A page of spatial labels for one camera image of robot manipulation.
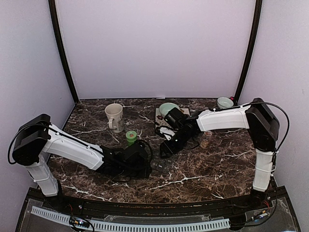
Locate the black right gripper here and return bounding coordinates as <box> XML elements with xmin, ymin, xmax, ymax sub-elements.
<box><xmin>160</xmin><ymin>129</ymin><xmax>193</xmax><ymax>158</ymax></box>

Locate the green labelled supplement bottle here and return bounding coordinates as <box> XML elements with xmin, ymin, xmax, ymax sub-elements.
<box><xmin>126</xmin><ymin>130</ymin><xmax>137</xmax><ymax>145</ymax></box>

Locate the clear pill bottle green label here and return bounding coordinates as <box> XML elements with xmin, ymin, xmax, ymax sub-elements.
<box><xmin>199</xmin><ymin>130</ymin><xmax>212</xmax><ymax>148</ymax></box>

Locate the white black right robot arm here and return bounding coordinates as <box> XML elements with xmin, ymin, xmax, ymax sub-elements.
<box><xmin>159</xmin><ymin>98</ymin><xmax>290</xmax><ymax>210</ymax></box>

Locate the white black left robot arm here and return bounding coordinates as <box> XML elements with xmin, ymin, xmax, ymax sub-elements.
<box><xmin>7</xmin><ymin>114</ymin><xmax>153</xmax><ymax>211</ymax></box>

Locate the square floral ceramic plate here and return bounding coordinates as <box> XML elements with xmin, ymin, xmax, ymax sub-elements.
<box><xmin>154</xmin><ymin>108</ymin><xmax>191</xmax><ymax>130</ymax></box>

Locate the light green ceramic bowl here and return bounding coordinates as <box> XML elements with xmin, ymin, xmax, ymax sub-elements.
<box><xmin>159</xmin><ymin>102</ymin><xmax>180</xmax><ymax>117</ymax></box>

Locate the white floral ceramic mug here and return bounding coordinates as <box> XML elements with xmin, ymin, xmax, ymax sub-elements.
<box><xmin>105</xmin><ymin>103</ymin><xmax>124</xmax><ymax>133</ymax></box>

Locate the small white-green ceramic bowl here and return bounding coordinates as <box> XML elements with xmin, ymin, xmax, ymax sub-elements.
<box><xmin>217</xmin><ymin>97</ymin><xmax>234</xmax><ymax>109</ymax></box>

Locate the white slotted cable duct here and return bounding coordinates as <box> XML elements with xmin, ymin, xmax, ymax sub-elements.
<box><xmin>30</xmin><ymin>206</ymin><xmax>230</xmax><ymax>232</ymax></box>

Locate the black right frame post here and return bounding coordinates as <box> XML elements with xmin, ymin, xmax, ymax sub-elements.
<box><xmin>233</xmin><ymin>0</ymin><xmax>263</xmax><ymax>105</ymax></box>

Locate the black frame post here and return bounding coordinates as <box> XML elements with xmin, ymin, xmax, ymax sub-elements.
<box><xmin>48</xmin><ymin>0</ymin><xmax>79</xmax><ymax>104</ymax></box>
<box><xmin>233</xmin><ymin>0</ymin><xmax>263</xmax><ymax>105</ymax></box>

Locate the black left frame post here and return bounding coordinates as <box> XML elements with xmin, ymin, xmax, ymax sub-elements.
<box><xmin>48</xmin><ymin>0</ymin><xmax>79</xmax><ymax>104</ymax></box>

